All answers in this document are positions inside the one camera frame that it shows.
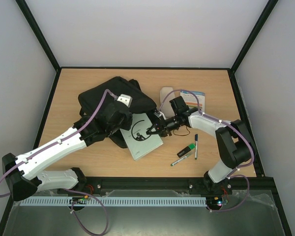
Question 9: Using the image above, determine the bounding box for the beige pencil case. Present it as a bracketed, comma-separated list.
[159, 86, 175, 118]

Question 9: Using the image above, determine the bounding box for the grey book with G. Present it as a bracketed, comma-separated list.
[120, 114, 163, 161]

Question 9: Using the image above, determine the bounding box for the black student bag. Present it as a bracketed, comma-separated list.
[74, 76, 156, 148]

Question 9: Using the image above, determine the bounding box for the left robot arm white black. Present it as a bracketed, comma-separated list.
[2, 96, 132, 201]

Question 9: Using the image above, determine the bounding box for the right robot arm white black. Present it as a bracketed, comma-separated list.
[147, 96, 256, 193]

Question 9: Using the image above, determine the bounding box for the colourful booklet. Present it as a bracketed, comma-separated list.
[180, 90, 206, 112]

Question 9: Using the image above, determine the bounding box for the blue capped marker pen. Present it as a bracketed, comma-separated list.
[195, 134, 198, 160]

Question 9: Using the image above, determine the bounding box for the green black highlighter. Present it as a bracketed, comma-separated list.
[177, 143, 195, 158]

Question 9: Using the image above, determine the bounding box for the green capped marker pen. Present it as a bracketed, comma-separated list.
[171, 154, 191, 167]

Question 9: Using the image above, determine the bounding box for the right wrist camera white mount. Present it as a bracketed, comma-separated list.
[154, 110, 166, 120]

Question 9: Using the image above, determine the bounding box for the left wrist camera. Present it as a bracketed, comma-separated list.
[117, 94, 132, 108]

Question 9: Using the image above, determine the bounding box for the grey slotted cable duct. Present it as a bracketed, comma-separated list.
[20, 196, 207, 207]

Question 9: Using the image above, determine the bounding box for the black aluminium frame rail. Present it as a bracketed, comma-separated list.
[16, 176, 276, 195]

